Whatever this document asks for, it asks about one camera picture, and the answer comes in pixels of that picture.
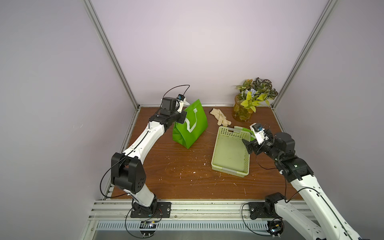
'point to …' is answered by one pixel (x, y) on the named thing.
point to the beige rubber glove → (221, 117)
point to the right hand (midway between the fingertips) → (254, 131)
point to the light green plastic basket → (229, 153)
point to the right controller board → (275, 227)
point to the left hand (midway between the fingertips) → (185, 111)
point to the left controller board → (147, 224)
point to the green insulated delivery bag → (195, 123)
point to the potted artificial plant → (252, 94)
